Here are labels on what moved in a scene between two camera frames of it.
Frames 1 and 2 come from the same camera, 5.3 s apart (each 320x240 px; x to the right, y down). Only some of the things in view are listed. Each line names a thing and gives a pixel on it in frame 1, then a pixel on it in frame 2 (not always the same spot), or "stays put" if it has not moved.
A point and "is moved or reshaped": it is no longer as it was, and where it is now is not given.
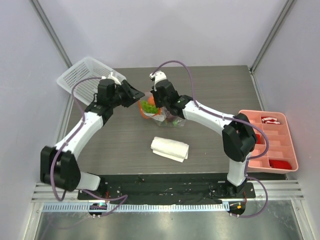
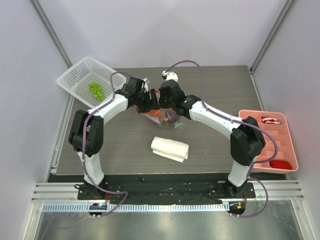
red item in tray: x=280 y=164 stays put
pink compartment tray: x=281 y=157 stays put
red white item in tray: x=269 y=120 stays put
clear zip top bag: x=148 y=109 stays put
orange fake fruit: x=150 y=100 is moved or reshaped
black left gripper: x=133 y=95 to x=150 y=104
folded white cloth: x=170 y=149 stays put
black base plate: x=168 y=188 stays put
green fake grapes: x=149 y=108 is moved or reshaped
